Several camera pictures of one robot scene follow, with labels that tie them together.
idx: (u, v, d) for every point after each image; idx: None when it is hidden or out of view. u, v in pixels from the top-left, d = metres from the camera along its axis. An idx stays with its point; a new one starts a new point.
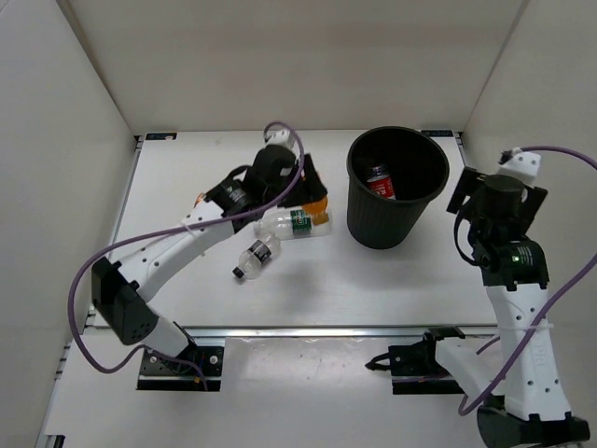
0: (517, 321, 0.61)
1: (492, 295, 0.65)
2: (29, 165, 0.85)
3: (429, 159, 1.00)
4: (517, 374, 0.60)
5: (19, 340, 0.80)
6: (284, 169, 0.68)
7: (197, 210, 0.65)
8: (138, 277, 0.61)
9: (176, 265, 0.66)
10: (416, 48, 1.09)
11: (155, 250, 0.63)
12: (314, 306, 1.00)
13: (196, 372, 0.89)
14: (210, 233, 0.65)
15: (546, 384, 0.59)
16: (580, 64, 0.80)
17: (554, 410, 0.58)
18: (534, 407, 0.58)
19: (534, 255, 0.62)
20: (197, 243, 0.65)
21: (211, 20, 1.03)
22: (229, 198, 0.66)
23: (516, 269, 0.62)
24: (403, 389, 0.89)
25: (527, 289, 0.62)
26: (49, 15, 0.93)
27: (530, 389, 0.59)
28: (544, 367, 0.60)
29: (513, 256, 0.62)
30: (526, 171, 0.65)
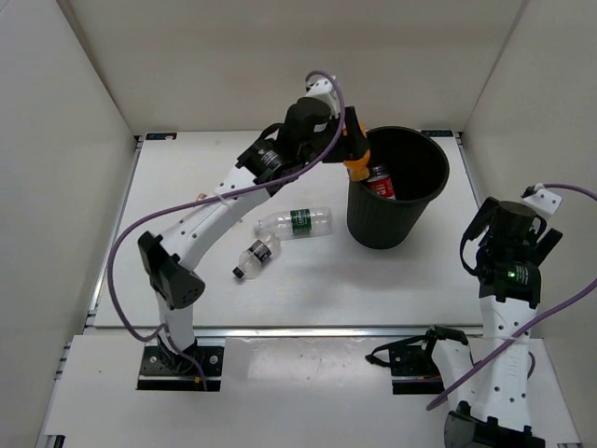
0: (498, 329, 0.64)
1: (483, 305, 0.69)
2: (30, 165, 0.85)
3: (429, 159, 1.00)
4: (487, 379, 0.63)
5: (20, 340, 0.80)
6: (319, 125, 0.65)
7: (230, 177, 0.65)
8: (179, 250, 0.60)
9: (215, 235, 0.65)
10: (416, 48, 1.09)
11: (191, 223, 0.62)
12: (314, 306, 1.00)
13: (197, 372, 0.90)
14: (245, 200, 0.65)
15: (512, 394, 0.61)
16: (580, 65, 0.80)
17: (513, 419, 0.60)
18: (492, 411, 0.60)
19: (531, 275, 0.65)
20: (232, 210, 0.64)
21: (211, 20, 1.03)
22: (262, 162, 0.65)
23: (509, 284, 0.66)
24: (402, 389, 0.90)
25: (517, 304, 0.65)
26: (49, 15, 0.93)
27: (494, 395, 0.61)
28: (514, 379, 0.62)
29: (509, 272, 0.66)
30: (544, 207, 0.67)
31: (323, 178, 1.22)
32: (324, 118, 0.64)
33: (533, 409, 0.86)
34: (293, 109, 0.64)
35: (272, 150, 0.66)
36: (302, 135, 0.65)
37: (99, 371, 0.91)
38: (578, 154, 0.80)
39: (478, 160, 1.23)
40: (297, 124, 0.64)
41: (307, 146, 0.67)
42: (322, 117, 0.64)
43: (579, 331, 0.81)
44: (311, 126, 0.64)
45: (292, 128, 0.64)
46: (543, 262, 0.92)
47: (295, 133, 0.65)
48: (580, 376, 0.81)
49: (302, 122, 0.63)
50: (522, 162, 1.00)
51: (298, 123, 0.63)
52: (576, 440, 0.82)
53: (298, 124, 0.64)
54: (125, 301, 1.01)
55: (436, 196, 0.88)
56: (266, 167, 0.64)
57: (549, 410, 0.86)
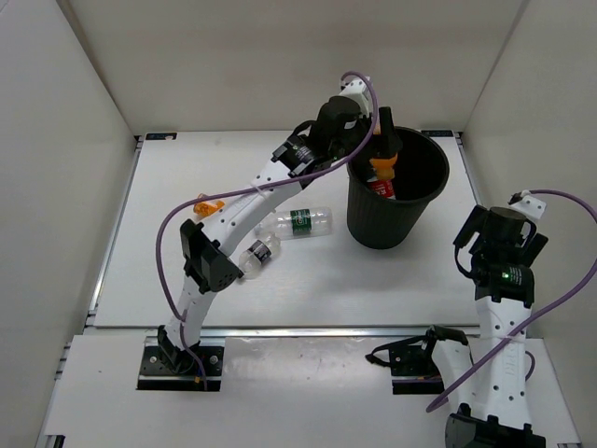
0: (495, 329, 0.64)
1: (480, 307, 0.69)
2: (29, 166, 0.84)
3: (430, 159, 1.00)
4: (486, 379, 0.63)
5: (20, 341, 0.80)
6: (350, 122, 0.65)
7: (267, 170, 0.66)
8: (219, 237, 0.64)
9: (251, 225, 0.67)
10: (416, 48, 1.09)
11: (229, 212, 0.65)
12: (314, 306, 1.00)
13: (197, 372, 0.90)
14: (281, 192, 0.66)
15: (511, 392, 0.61)
16: (581, 66, 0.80)
17: (513, 417, 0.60)
18: (492, 409, 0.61)
19: (524, 276, 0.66)
20: (269, 201, 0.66)
21: (211, 20, 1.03)
22: (295, 158, 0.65)
23: (504, 285, 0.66)
24: (402, 389, 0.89)
25: (512, 304, 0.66)
26: (49, 15, 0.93)
27: (493, 394, 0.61)
28: (512, 378, 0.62)
29: (504, 272, 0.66)
30: (532, 214, 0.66)
31: (323, 178, 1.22)
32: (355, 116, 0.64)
33: (533, 409, 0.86)
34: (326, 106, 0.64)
35: (306, 144, 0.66)
36: (334, 132, 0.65)
37: (99, 370, 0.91)
38: (578, 154, 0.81)
39: (478, 160, 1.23)
40: (328, 121, 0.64)
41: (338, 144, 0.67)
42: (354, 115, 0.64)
43: (578, 331, 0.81)
44: (342, 124, 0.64)
45: (325, 124, 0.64)
46: (543, 262, 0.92)
47: (326, 130, 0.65)
48: (579, 376, 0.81)
49: (335, 119, 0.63)
50: (522, 162, 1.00)
51: (331, 121, 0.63)
52: (576, 440, 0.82)
53: (330, 121, 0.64)
54: (125, 301, 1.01)
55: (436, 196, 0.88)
56: (298, 162, 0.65)
57: (549, 409, 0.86)
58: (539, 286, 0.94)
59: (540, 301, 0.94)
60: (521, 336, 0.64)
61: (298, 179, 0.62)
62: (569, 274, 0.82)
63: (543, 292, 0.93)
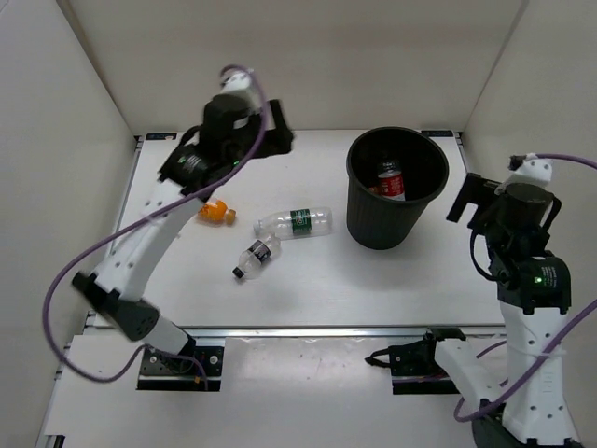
0: (529, 344, 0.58)
1: (508, 314, 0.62)
2: (30, 166, 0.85)
3: (429, 159, 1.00)
4: (520, 397, 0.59)
5: (20, 340, 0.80)
6: (239, 120, 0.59)
7: (156, 194, 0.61)
8: (118, 284, 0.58)
9: (152, 259, 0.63)
10: (417, 48, 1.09)
11: (125, 251, 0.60)
12: (314, 306, 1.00)
13: (197, 372, 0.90)
14: (176, 215, 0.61)
15: (549, 410, 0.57)
16: (581, 66, 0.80)
17: (553, 436, 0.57)
18: (532, 430, 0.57)
19: (559, 276, 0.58)
20: (166, 228, 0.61)
21: (211, 20, 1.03)
22: (185, 171, 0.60)
23: (534, 288, 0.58)
24: (403, 389, 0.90)
25: (545, 314, 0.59)
26: (49, 15, 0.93)
27: (532, 414, 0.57)
28: (549, 394, 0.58)
29: (535, 276, 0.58)
30: (539, 176, 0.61)
31: (323, 178, 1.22)
32: (242, 111, 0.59)
33: None
34: (208, 106, 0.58)
35: (196, 154, 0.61)
36: (223, 134, 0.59)
37: (99, 370, 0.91)
38: (578, 155, 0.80)
39: (478, 160, 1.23)
40: (215, 122, 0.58)
41: (233, 146, 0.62)
42: (242, 111, 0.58)
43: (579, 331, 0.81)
44: (230, 123, 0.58)
45: (213, 127, 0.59)
46: None
47: (215, 133, 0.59)
48: (580, 376, 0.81)
49: (222, 118, 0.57)
50: None
51: (217, 118, 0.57)
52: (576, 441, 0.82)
53: (215, 121, 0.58)
54: None
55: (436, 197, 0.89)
56: (191, 174, 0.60)
57: None
58: None
59: None
60: (557, 349, 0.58)
61: (188, 199, 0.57)
62: (571, 274, 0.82)
63: None
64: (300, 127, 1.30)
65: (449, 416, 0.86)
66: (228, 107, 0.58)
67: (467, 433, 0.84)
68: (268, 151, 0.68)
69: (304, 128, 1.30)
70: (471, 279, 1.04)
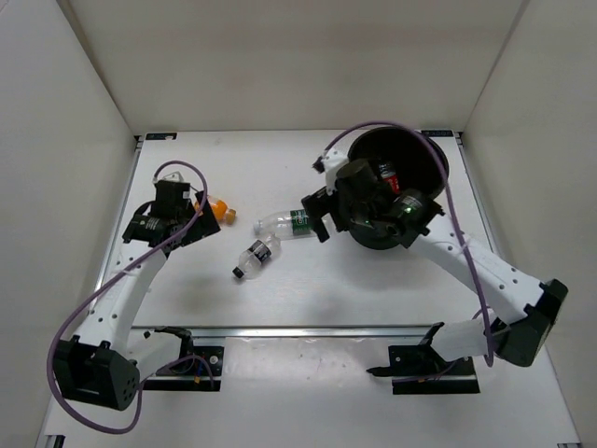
0: (451, 250, 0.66)
1: (422, 250, 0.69)
2: (29, 166, 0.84)
3: (431, 159, 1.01)
4: (488, 286, 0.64)
5: (19, 340, 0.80)
6: (186, 192, 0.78)
7: (125, 252, 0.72)
8: (107, 336, 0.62)
9: (131, 311, 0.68)
10: (417, 48, 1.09)
11: (104, 307, 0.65)
12: (313, 306, 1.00)
13: (197, 372, 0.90)
14: (148, 265, 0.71)
15: (510, 276, 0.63)
16: (581, 66, 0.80)
17: (533, 291, 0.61)
18: (520, 300, 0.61)
19: (420, 200, 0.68)
20: (140, 281, 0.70)
21: (211, 20, 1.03)
22: (148, 229, 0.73)
23: (411, 216, 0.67)
24: (402, 389, 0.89)
25: (437, 223, 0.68)
26: (49, 15, 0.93)
27: (506, 290, 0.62)
28: (498, 267, 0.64)
29: (406, 208, 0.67)
30: (341, 160, 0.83)
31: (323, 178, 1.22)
32: (188, 185, 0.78)
33: (534, 409, 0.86)
34: (162, 184, 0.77)
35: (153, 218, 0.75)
36: (175, 202, 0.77)
37: None
38: (579, 155, 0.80)
39: (478, 160, 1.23)
40: (168, 192, 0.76)
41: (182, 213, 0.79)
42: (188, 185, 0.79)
43: (578, 331, 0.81)
44: (180, 193, 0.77)
45: (165, 199, 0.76)
46: (544, 262, 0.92)
47: (169, 202, 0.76)
48: (579, 376, 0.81)
49: (173, 189, 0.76)
50: (522, 162, 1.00)
51: (170, 188, 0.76)
52: (576, 440, 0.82)
53: (169, 190, 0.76)
54: None
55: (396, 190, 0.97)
56: (154, 229, 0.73)
57: (548, 410, 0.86)
58: None
59: None
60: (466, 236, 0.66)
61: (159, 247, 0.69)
62: (572, 274, 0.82)
63: None
64: (300, 127, 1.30)
65: (450, 416, 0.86)
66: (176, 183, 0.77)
67: (469, 433, 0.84)
68: (202, 235, 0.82)
69: (304, 128, 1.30)
70: None
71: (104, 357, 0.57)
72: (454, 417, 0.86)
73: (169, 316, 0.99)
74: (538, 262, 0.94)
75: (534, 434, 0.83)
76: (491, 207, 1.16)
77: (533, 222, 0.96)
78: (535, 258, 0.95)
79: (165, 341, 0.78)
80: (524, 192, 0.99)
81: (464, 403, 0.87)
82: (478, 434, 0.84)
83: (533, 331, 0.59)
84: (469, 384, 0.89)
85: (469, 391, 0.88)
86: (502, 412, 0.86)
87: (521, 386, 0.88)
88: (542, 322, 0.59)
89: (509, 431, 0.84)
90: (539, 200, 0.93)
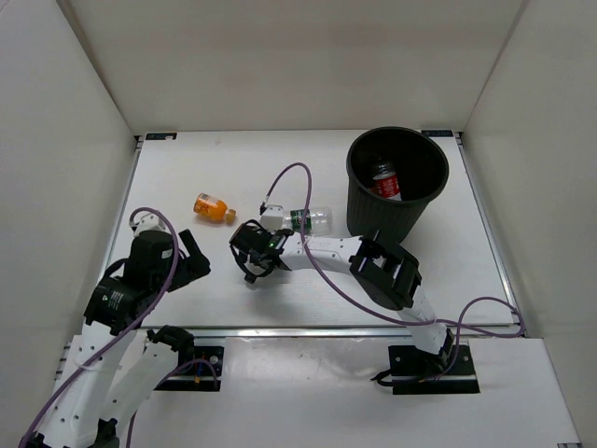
0: (299, 253, 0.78)
1: (295, 263, 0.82)
2: (29, 167, 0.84)
3: (429, 160, 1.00)
4: (326, 258, 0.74)
5: (19, 341, 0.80)
6: (165, 251, 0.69)
7: (87, 339, 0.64)
8: (68, 441, 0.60)
9: (100, 401, 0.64)
10: (417, 48, 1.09)
11: (67, 405, 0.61)
12: (312, 308, 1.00)
13: (196, 372, 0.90)
14: (112, 354, 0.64)
15: (338, 244, 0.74)
16: (581, 67, 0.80)
17: (354, 245, 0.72)
18: (345, 255, 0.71)
19: (281, 233, 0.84)
20: (104, 370, 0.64)
21: (211, 20, 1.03)
22: (111, 308, 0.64)
23: (274, 250, 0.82)
24: (403, 389, 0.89)
25: (291, 241, 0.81)
26: (49, 15, 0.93)
27: (336, 254, 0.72)
28: (329, 242, 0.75)
29: (270, 244, 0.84)
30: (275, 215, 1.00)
31: (323, 177, 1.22)
32: (168, 244, 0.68)
33: (534, 410, 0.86)
34: (137, 243, 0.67)
35: (119, 287, 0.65)
36: (150, 264, 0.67)
37: None
38: (579, 155, 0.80)
39: (478, 160, 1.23)
40: (143, 253, 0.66)
41: (158, 274, 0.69)
42: (168, 243, 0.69)
43: (578, 331, 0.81)
44: (157, 254, 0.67)
45: (139, 260, 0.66)
46: (544, 262, 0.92)
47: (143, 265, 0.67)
48: (579, 376, 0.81)
49: (149, 252, 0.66)
50: (522, 162, 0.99)
51: (145, 249, 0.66)
52: (576, 440, 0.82)
53: (144, 252, 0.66)
54: None
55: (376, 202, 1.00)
56: (117, 311, 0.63)
57: (548, 410, 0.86)
58: (538, 286, 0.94)
59: (542, 301, 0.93)
60: (307, 237, 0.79)
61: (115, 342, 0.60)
62: (572, 274, 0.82)
63: (543, 293, 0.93)
64: (300, 127, 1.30)
65: (450, 415, 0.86)
66: (155, 239, 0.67)
67: (468, 433, 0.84)
68: (188, 278, 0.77)
69: (304, 128, 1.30)
70: (472, 279, 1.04)
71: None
72: (455, 416, 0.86)
73: (169, 316, 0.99)
74: (538, 262, 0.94)
75: (534, 434, 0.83)
76: (491, 207, 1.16)
77: (533, 223, 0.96)
78: (535, 258, 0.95)
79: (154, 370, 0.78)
80: (523, 193, 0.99)
81: (464, 403, 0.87)
82: (478, 434, 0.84)
83: (358, 271, 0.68)
84: (469, 384, 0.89)
85: (469, 391, 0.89)
86: (502, 412, 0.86)
87: (521, 386, 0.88)
88: (363, 260, 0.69)
89: (509, 431, 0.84)
90: (539, 201, 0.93)
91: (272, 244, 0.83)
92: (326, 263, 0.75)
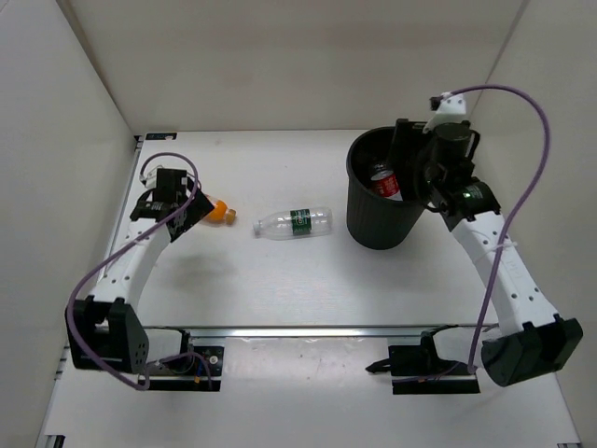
0: (486, 244, 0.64)
1: (460, 236, 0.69)
2: (28, 167, 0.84)
3: None
4: (501, 292, 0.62)
5: (19, 341, 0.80)
6: (185, 179, 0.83)
7: (133, 229, 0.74)
8: (121, 294, 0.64)
9: (140, 279, 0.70)
10: (418, 48, 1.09)
11: (117, 271, 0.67)
12: (312, 307, 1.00)
13: (197, 372, 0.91)
14: (155, 239, 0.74)
15: (529, 292, 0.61)
16: (583, 67, 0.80)
17: (543, 314, 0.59)
18: (523, 315, 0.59)
19: (485, 192, 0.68)
20: (148, 251, 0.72)
21: (211, 19, 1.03)
22: (153, 211, 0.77)
23: (468, 204, 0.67)
24: (403, 389, 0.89)
25: (486, 218, 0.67)
26: (49, 15, 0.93)
27: (515, 301, 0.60)
28: (523, 280, 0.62)
29: (465, 194, 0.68)
30: (455, 110, 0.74)
31: (323, 177, 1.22)
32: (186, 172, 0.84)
33: (534, 410, 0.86)
34: (160, 172, 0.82)
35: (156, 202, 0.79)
36: (175, 187, 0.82)
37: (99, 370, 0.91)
38: (580, 155, 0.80)
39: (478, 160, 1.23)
40: (167, 179, 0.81)
41: (181, 197, 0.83)
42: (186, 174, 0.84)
43: None
44: (179, 179, 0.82)
45: (166, 185, 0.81)
46: (544, 261, 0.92)
47: (169, 188, 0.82)
48: (579, 376, 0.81)
49: (173, 174, 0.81)
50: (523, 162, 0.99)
51: (169, 174, 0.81)
52: (576, 440, 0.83)
53: (168, 176, 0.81)
54: None
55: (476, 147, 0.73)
56: (159, 211, 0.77)
57: (548, 410, 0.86)
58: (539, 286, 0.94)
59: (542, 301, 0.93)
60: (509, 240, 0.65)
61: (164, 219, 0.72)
62: (573, 274, 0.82)
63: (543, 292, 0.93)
64: (300, 127, 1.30)
65: (450, 415, 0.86)
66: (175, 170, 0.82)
67: (468, 433, 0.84)
68: (201, 216, 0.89)
69: (303, 128, 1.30)
70: (472, 279, 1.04)
71: (120, 315, 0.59)
72: (456, 416, 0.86)
73: (168, 317, 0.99)
74: (539, 262, 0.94)
75: (535, 434, 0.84)
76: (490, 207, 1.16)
77: (534, 222, 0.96)
78: (536, 258, 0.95)
79: (165, 331, 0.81)
80: (525, 192, 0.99)
81: (464, 403, 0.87)
82: (479, 433, 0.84)
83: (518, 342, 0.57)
84: (469, 384, 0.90)
85: (469, 391, 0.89)
86: (502, 412, 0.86)
87: (520, 386, 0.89)
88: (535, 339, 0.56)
89: (510, 431, 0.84)
90: (540, 200, 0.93)
91: (467, 195, 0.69)
92: (497, 290, 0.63)
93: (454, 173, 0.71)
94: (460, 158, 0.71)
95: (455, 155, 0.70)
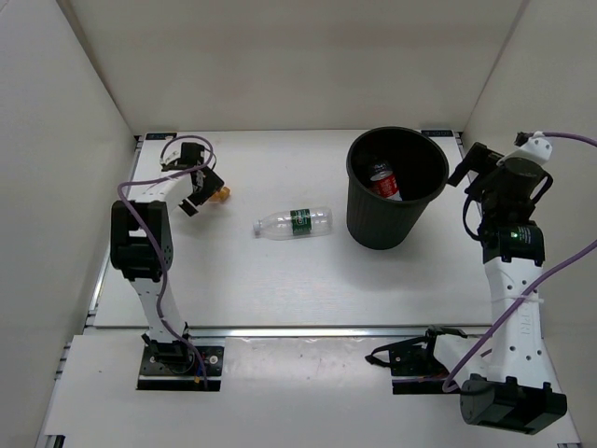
0: (509, 290, 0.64)
1: (490, 272, 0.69)
2: (28, 167, 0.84)
3: (430, 158, 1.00)
4: (502, 340, 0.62)
5: (19, 341, 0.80)
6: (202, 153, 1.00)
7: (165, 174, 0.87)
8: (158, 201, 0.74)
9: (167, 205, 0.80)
10: (417, 48, 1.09)
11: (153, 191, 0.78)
12: (312, 307, 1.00)
13: (197, 372, 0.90)
14: (181, 184, 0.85)
15: (529, 352, 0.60)
16: (583, 68, 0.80)
17: (533, 376, 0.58)
18: (509, 369, 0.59)
19: (534, 238, 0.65)
20: (175, 188, 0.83)
21: (212, 20, 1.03)
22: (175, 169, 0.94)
23: (513, 244, 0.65)
24: (403, 389, 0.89)
25: (521, 264, 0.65)
26: (49, 15, 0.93)
27: (510, 354, 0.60)
28: (529, 337, 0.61)
29: (512, 232, 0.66)
30: (540, 154, 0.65)
31: (323, 177, 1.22)
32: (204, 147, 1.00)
33: None
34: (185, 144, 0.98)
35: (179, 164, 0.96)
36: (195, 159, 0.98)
37: (99, 370, 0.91)
38: (580, 154, 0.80)
39: None
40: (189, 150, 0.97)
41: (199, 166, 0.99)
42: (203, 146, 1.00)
43: (579, 331, 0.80)
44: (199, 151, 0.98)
45: (187, 155, 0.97)
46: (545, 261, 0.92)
47: (189, 157, 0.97)
48: (577, 376, 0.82)
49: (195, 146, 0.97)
50: None
51: (191, 146, 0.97)
52: (576, 440, 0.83)
53: (190, 147, 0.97)
54: (124, 307, 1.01)
55: (546, 189, 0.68)
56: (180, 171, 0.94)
57: None
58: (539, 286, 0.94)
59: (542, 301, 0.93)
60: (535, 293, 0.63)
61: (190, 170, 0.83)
62: (573, 273, 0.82)
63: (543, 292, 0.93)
64: (300, 127, 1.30)
65: (450, 415, 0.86)
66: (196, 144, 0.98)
67: (468, 433, 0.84)
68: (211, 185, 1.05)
69: (303, 128, 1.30)
70: (472, 279, 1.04)
71: (159, 208, 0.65)
72: (455, 416, 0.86)
73: None
74: None
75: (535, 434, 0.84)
76: None
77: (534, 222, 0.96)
78: None
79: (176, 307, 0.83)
80: None
81: None
82: (479, 434, 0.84)
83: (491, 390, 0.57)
84: None
85: None
86: None
87: None
88: (511, 395, 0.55)
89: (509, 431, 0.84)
90: (542, 201, 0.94)
91: (515, 234, 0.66)
92: (499, 336, 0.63)
93: (509, 208, 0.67)
94: (524, 195, 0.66)
95: (519, 192, 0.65)
